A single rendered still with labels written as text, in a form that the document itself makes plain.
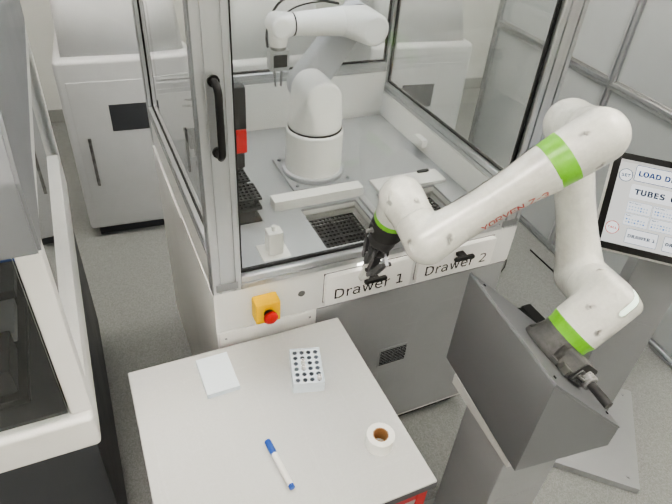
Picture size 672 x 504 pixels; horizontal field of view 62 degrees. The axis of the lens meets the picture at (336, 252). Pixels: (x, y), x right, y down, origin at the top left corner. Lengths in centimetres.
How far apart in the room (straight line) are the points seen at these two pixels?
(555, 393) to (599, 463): 130
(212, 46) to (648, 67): 225
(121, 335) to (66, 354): 157
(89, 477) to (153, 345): 116
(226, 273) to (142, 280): 162
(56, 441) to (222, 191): 66
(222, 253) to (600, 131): 91
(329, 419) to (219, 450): 28
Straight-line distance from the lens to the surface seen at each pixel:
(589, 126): 130
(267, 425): 149
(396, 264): 171
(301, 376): 154
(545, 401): 132
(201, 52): 122
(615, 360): 242
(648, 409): 293
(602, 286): 145
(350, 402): 154
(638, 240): 199
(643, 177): 202
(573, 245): 155
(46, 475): 165
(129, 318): 290
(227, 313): 160
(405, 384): 225
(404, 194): 131
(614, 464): 261
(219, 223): 140
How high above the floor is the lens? 198
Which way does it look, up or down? 38 degrees down
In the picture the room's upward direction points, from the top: 5 degrees clockwise
